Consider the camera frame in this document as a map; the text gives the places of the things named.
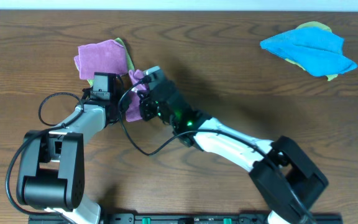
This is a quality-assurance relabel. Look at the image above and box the purple microfiber cloth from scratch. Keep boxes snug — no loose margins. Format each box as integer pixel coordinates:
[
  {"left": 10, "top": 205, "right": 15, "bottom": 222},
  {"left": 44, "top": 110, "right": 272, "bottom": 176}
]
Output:
[{"left": 126, "top": 70, "right": 149, "bottom": 122}]

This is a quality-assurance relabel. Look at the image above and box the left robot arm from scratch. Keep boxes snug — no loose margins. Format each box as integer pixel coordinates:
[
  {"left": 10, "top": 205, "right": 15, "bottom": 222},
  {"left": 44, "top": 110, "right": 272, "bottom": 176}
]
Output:
[{"left": 15, "top": 92, "right": 121, "bottom": 224}]

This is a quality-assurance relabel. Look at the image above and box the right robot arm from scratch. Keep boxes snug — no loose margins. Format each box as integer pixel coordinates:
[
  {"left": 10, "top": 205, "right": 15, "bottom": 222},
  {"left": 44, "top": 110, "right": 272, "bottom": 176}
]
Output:
[{"left": 137, "top": 81, "right": 328, "bottom": 223}]

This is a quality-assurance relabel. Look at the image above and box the folded green cloth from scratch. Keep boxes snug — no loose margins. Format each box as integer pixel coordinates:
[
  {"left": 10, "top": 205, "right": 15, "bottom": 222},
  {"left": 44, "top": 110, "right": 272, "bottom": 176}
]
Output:
[{"left": 86, "top": 37, "right": 135, "bottom": 87}]

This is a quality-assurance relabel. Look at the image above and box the folded purple cloth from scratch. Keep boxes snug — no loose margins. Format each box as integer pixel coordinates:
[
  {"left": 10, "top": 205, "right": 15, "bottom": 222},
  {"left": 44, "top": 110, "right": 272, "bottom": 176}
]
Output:
[{"left": 73, "top": 39, "right": 129, "bottom": 81}]

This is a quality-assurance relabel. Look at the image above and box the blue microfiber cloth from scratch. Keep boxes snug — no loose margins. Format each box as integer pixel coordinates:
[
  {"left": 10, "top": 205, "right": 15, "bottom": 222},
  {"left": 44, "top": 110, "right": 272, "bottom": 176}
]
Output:
[{"left": 260, "top": 27, "right": 357, "bottom": 77}]

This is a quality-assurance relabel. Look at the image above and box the crumpled green cloth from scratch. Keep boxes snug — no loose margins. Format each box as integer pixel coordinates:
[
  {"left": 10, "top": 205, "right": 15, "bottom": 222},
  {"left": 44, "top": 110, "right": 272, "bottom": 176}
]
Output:
[{"left": 285, "top": 21, "right": 338, "bottom": 82}]

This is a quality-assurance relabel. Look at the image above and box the right camera cable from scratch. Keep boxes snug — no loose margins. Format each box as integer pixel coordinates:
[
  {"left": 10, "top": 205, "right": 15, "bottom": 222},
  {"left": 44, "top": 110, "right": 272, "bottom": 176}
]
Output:
[{"left": 117, "top": 76, "right": 316, "bottom": 224}]

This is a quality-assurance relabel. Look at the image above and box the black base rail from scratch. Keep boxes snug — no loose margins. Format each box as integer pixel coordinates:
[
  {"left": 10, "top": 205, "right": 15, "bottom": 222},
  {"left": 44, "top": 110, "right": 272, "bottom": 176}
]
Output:
[{"left": 28, "top": 213, "right": 344, "bottom": 224}]

